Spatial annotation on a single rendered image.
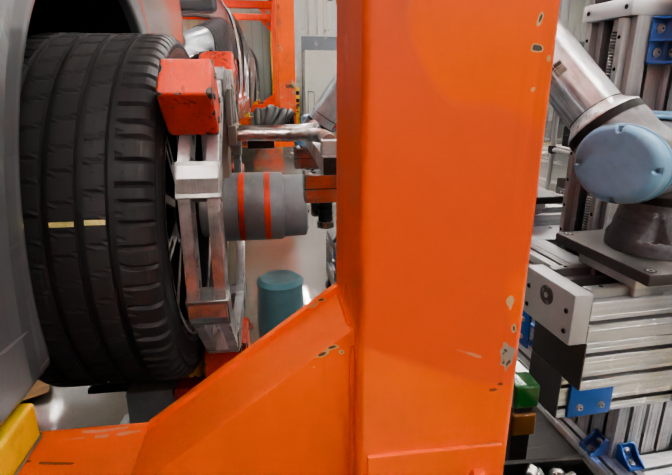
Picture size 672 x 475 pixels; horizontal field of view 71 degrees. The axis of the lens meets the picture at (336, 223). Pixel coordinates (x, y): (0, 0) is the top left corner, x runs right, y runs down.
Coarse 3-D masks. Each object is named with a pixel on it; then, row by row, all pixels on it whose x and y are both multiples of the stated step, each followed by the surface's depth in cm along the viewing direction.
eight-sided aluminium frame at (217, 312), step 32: (224, 96) 80; (192, 160) 73; (192, 192) 69; (192, 224) 71; (192, 256) 72; (224, 256) 74; (192, 288) 73; (224, 288) 74; (192, 320) 75; (224, 320) 77; (224, 352) 94
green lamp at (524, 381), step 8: (520, 376) 73; (528, 376) 73; (520, 384) 71; (528, 384) 71; (536, 384) 71; (520, 392) 71; (528, 392) 71; (536, 392) 71; (512, 400) 72; (520, 400) 71; (528, 400) 71; (536, 400) 72
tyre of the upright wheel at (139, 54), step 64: (64, 64) 71; (128, 64) 71; (64, 128) 64; (128, 128) 65; (64, 192) 63; (128, 192) 64; (64, 256) 64; (128, 256) 64; (64, 320) 67; (128, 320) 69; (64, 384) 80
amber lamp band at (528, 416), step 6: (510, 414) 73; (516, 414) 72; (522, 414) 72; (528, 414) 72; (534, 414) 72; (510, 420) 73; (516, 420) 72; (522, 420) 72; (528, 420) 73; (534, 420) 73; (510, 426) 73; (516, 426) 73; (522, 426) 73; (528, 426) 73; (534, 426) 73; (510, 432) 73; (516, 432) 73; (522, 432) 73; (528, 432) 73
